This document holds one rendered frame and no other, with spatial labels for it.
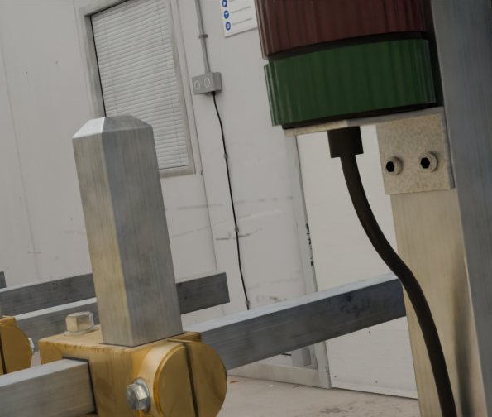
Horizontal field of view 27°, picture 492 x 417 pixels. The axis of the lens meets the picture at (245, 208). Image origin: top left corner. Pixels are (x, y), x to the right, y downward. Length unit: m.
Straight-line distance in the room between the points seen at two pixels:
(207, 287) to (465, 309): 0.60
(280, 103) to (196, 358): 0.25
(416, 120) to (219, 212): 4.60
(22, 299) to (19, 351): 0.36
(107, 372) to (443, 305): 0.26
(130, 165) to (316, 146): 3.82
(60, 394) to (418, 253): 0.28
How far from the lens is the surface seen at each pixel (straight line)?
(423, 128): 0.39
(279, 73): 0.36
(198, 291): 0.97
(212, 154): 4.97
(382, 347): 4.32
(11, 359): 0.81
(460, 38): 0.40
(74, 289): 1.19
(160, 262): 0.60
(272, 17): 0.37
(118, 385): 0.60
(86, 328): 0.68
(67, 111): 6.15
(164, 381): 0.57
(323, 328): 0.74
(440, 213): 0.40
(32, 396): 0.61
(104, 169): 0.59
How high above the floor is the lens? 1.07
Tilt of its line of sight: 3 degrees down
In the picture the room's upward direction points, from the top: 8 degrees counter-clockwise
